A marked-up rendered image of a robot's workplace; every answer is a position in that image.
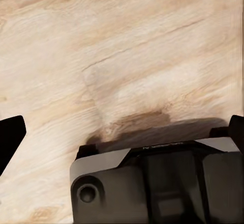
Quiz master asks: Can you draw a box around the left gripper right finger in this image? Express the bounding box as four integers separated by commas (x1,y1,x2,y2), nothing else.
228,115,244,156

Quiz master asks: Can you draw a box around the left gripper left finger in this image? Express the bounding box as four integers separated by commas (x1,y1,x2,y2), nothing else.
0,115,26,175

